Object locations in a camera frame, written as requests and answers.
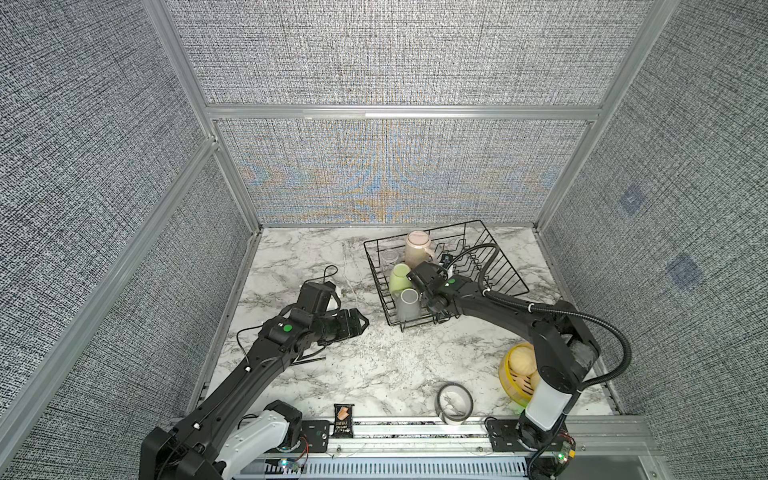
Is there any white cream mug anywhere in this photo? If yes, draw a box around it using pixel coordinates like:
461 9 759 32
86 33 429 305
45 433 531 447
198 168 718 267
395 288 421 324

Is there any light green mug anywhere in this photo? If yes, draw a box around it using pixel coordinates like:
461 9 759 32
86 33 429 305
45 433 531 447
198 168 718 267
389 263 413 295

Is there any pink iridescent mug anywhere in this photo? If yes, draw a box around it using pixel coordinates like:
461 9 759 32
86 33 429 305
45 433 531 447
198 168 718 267
404 230 435 269

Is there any black wire dish rack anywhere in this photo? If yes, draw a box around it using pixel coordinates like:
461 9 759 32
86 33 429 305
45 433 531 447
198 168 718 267
363 219 530 330

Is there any clear glass tumbler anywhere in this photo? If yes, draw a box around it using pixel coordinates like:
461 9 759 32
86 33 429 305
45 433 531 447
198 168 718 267
379 245 401 268

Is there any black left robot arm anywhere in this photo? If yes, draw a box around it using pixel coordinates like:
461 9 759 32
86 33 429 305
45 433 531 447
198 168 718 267
138 281 369 479

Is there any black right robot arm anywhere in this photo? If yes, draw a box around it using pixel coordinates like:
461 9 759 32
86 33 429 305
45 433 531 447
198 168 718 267
408 242 632 451

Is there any dark snack bar packet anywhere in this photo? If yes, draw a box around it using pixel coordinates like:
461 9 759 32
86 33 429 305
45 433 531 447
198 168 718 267
332 403 354 438

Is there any steamed bun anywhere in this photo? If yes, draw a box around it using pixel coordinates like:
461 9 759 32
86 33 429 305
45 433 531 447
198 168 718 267
507 344 537 376

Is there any clear glass with black rim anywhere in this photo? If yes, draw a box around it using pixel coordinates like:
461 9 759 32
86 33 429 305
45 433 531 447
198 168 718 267
435 383 474 425

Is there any yellow bamboo steamer basket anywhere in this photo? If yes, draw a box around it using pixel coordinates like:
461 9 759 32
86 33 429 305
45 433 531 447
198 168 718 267
498 342 541 407

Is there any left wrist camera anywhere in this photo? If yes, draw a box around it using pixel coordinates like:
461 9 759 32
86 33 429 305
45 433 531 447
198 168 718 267
321 264 341 312

